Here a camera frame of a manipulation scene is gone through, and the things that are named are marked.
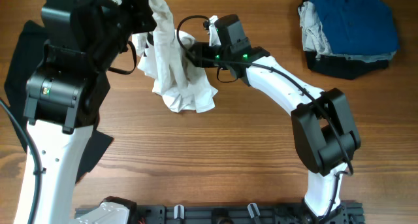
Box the white printed t-shirt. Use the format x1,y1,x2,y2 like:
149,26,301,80
132,0,217,113

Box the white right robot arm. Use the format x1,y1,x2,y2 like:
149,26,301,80
184,14,361,223

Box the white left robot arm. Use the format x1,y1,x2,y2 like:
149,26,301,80
14,0,156,223

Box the folded blue shirt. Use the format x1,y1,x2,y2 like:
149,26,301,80
309,0,399,56

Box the crumpled black t-shirt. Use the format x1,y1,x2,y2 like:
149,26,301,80
4,20,114,182

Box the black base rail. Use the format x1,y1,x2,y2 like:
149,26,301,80
74,202,365,224

